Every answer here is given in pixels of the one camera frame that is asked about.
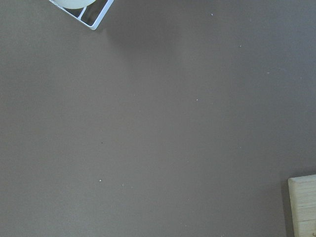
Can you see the white plastic cup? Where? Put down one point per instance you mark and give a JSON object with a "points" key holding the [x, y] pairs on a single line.
{"points": [[74, 4]]}

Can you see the wooden cutting board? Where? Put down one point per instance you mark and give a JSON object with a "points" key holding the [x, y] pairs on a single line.
{"points": [[302, 192]]}

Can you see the white wire cup rack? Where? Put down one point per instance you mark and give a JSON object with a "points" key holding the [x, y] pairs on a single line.
{"points": [[90, 16]]}

